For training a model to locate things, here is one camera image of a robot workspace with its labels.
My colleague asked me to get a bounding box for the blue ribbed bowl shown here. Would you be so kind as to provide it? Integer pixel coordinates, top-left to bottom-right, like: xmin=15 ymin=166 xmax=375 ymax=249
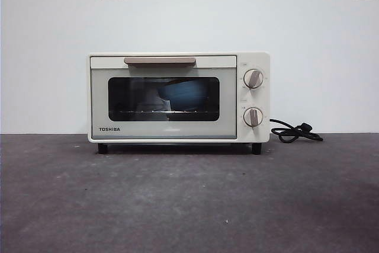
xmin=161 ymin=80 xmax=210 ymax=113

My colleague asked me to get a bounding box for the cream Toshiba toaster oven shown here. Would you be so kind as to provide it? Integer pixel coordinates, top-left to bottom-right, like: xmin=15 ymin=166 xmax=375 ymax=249
xmin=87 ymin=52 xmax=271 ymax=155

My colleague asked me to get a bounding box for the oven door with glass window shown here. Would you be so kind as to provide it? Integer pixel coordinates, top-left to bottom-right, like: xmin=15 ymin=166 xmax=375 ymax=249
xmin=89 ymin=55 xmax=237 ymax=140

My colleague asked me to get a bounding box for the oven timer knob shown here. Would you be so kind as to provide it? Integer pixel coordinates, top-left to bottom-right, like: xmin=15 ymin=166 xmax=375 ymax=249
xmin=243 ymin=107 xmax=264 ymax=127

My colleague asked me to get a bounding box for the oven temperature knob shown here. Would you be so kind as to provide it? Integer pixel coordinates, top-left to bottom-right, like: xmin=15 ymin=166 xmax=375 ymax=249
xmin=243 ymin=69 xmax=265 ymax=89

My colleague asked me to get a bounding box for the oven wire rack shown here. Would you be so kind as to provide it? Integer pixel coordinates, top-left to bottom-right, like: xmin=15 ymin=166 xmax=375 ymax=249
xmin=118 ymin=110 xmax=198 ymax=116

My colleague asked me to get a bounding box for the black oven power cable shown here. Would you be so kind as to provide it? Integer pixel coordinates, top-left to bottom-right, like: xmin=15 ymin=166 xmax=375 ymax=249
xmin=269 ymin=118 xmax=323 ymax=143

